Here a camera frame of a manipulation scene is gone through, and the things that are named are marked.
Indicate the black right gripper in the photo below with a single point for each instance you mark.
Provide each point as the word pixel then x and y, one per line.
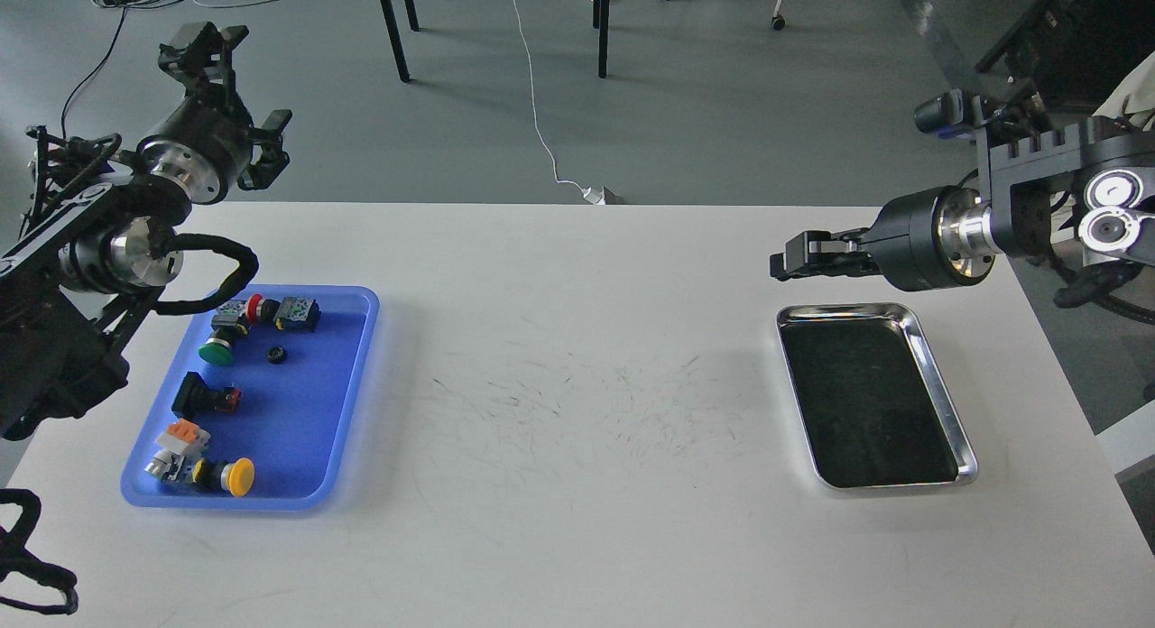
pixel 933 240

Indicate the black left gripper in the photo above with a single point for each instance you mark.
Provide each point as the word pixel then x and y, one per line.
pixel 200 149

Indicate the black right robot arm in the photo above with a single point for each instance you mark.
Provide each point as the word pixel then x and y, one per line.
pixel 1077 198

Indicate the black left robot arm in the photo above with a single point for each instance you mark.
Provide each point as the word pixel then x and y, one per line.
pixel 99 248

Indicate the shiny metal tray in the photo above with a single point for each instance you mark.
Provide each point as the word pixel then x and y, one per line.
pixel 874 407

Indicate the black table leg left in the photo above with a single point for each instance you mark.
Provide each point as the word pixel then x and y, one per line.
pixel 393 32

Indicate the black table leg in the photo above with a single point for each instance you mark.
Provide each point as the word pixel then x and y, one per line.
pixel 600 21
pixel 393 32

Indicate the black blue contact block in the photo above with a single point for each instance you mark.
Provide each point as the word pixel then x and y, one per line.
pixel 297 315

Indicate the blue plastic tray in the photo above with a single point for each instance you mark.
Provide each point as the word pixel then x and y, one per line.
pixel 293 419

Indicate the orange grey terminal block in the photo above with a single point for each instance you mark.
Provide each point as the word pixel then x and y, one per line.
pixel 184 438

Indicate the black cabinet in corner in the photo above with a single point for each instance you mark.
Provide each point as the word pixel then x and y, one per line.
pixel 1075 52

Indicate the black table leg right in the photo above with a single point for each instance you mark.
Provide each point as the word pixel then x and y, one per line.
pixel 600 21

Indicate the beige cloth on chair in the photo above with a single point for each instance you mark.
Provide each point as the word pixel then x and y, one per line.
pixel 1130 108

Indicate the red push button switch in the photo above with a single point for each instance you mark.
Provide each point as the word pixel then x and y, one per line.
pixel 245 313

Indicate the green push button switch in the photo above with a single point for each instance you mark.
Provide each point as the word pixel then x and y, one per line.
pixel 219 347

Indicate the black switch red tip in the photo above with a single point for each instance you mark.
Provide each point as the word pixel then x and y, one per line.
pixel 195 397

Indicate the yellow push button switch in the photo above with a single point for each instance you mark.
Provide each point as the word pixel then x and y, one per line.
pixel 203 475

